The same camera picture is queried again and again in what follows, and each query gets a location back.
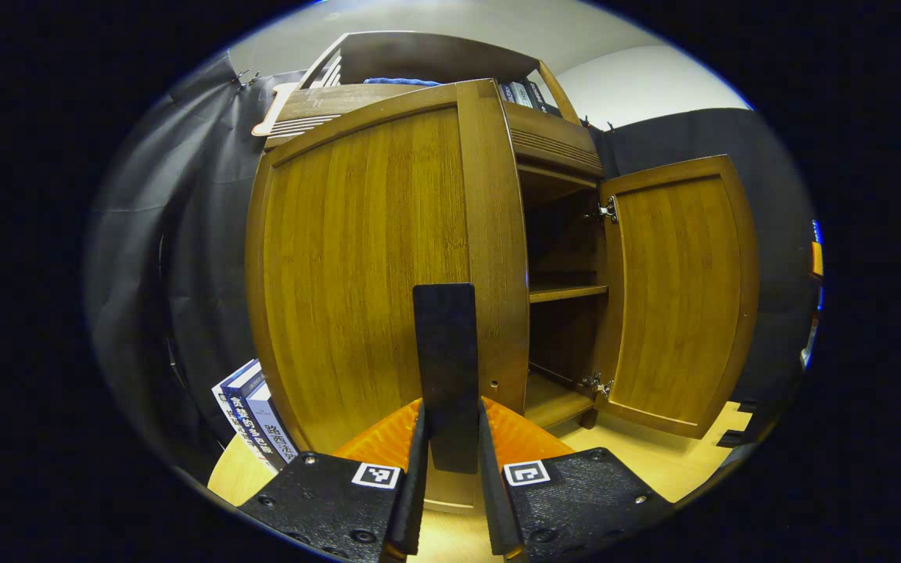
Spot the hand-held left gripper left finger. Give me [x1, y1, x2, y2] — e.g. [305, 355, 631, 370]
[238, 399, 429, 563]

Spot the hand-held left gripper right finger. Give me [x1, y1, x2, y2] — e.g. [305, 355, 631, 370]
[478, 396, 674, 562]

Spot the black door handle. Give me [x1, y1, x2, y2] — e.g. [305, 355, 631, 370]
[411, 283, 480, 475]

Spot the wooden cabinet door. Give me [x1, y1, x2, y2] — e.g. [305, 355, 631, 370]
[245, 78, 531, 515]
[593, 154, 760, 440]

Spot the blue white book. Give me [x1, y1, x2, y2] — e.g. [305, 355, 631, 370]
[212, 358, 271, 470]
[241, 371, 300, 468]

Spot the wooden inner shelf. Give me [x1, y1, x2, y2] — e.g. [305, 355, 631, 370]
[529, 284, 609, 304]

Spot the wooden drawer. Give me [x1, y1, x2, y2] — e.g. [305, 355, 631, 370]
[263, 82, 604, 179]

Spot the black backdrop cloth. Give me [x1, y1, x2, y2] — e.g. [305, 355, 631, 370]
[84, 51, 819, 478]

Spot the black book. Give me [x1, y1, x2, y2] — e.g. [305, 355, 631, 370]
[527, 78, 561, 117]

